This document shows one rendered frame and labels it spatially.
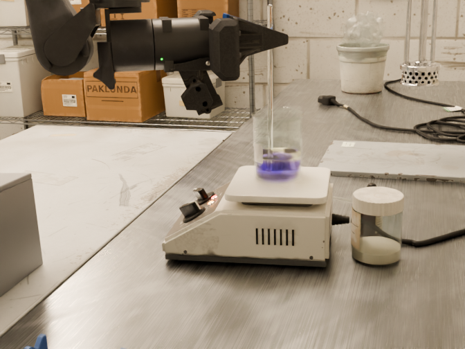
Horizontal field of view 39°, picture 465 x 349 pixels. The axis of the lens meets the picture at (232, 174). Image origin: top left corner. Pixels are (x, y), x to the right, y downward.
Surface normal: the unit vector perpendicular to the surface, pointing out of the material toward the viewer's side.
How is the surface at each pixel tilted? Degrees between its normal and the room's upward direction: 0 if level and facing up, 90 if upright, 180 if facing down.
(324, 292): 0
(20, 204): 90
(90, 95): 89
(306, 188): 0
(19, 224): 90
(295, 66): 90
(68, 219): 0
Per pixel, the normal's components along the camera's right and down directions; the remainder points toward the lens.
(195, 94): 0.13, 0.28
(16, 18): -0.26, 0.34
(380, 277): -0.04, -0.95
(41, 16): -0.06, -0.26
